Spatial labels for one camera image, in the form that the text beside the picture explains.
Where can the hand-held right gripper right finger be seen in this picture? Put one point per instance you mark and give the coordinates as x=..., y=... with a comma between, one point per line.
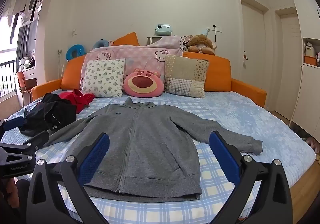
x=225, y=159

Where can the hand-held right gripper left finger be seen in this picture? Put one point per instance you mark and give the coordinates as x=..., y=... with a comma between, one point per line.
x=96, y=156

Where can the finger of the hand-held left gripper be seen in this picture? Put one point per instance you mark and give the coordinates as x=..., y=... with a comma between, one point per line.
x=12, y=123
x=37, y=139

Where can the grey zip jacket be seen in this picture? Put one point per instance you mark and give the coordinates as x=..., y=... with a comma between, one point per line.
x=150, y=144

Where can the row of hanging clothes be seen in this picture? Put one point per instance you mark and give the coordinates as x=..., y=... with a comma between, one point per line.
x=22, y=2

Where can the person's left hand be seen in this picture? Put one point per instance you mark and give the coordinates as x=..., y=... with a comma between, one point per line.
x=12, y=194

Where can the blue plaid blanket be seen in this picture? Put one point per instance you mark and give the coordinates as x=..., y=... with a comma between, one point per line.
x=220, y=184

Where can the black garment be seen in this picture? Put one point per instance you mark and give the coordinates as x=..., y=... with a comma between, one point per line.
x=50, y=114

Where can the orange chair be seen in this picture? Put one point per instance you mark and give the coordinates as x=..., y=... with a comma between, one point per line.
x=21, y=81

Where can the black balcony railing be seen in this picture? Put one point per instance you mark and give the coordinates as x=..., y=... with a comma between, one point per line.
x=7, y=79

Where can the light blue bed cover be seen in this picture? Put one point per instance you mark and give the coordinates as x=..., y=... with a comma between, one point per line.
x=250, y=114

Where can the white desk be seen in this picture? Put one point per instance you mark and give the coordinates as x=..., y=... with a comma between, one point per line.
x=31, y=74

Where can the red garment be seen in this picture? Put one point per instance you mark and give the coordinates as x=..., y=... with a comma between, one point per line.
x=82, y=100

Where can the white floral pillow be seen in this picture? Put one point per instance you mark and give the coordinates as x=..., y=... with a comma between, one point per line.
x=103, y=78

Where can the pink bear plush cushion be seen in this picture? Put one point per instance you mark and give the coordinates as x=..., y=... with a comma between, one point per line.
x=143, y=84

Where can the grey curtain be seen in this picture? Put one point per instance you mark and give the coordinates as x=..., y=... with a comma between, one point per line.
x=25, y=36

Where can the pink slipper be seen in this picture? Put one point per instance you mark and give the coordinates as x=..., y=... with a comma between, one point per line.
x=313, y=145

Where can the beige patchwork pillow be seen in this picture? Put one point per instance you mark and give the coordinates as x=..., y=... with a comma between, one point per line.
x=186, y=76

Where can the white wardrobe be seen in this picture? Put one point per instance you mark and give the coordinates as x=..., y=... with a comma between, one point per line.
x=310, y=94

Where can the pink cat-print quilt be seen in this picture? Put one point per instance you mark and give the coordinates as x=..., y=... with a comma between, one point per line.
x=140, y=56

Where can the cream door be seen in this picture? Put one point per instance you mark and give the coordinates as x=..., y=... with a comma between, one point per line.
x=252, y=51
x=287, y=64

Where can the light blue neck pillow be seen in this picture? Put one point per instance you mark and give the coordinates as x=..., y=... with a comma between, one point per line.
x=100, y=43

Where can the brown plush toy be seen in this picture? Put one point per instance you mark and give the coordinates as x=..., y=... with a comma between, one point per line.
x=201, y=43

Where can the orange cushion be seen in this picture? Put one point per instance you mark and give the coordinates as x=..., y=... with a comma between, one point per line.
x=127, y=39

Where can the light blue party hat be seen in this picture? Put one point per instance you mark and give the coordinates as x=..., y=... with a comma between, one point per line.
x=206, y=32

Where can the white shelf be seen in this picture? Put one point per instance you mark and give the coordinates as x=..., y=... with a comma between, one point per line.
x=152, y=39

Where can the orange storage box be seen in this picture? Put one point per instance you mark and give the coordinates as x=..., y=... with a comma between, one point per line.
x=310, y=60

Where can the orange sofa bed frame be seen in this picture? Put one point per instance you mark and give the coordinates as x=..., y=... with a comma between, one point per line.
x=217, y=71

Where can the white wall socket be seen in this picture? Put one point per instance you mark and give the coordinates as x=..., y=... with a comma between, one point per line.
x=216, y=28

